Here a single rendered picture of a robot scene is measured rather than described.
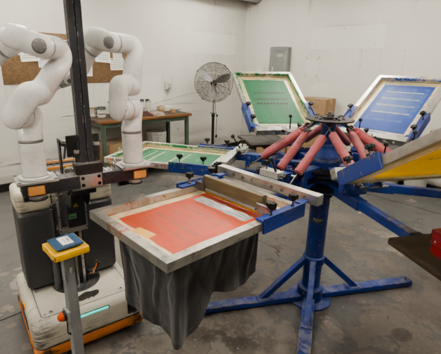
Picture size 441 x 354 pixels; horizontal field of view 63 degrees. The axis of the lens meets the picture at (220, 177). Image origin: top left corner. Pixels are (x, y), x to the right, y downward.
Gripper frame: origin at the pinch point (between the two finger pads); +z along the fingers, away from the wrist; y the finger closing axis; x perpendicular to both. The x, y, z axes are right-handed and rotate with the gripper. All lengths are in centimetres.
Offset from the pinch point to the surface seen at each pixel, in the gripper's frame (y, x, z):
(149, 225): -38, -80, -47
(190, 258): -65, -91, -66
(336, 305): 63, -190, -124
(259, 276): 94, -166, -76
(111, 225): -46, -74, -35
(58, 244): -60, -73, -20
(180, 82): 425, 62, -26
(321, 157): 43, -83, -139
